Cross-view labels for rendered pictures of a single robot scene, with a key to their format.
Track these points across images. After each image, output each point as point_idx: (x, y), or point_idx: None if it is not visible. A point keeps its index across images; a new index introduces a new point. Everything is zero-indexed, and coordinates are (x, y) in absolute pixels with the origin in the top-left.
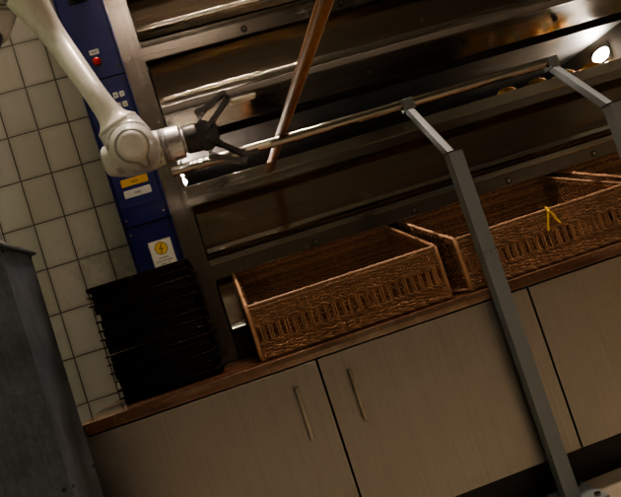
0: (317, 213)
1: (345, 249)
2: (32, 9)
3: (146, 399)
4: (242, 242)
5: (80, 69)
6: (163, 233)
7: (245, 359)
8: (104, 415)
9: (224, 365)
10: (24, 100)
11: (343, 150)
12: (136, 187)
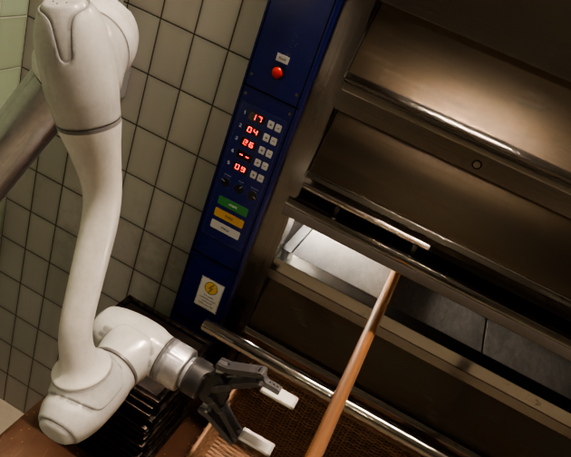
0: (371, 387)
1: (363, 436)
2: (76, 160)
3: (60, 452)
4: (280, 350)
5: (75, 288)
6: (221, 279)
7: (196, 440)
8: (14, 447)
9: (187, 414)
10: (185, 46)
11: (455, 364)
12: (226, 225)
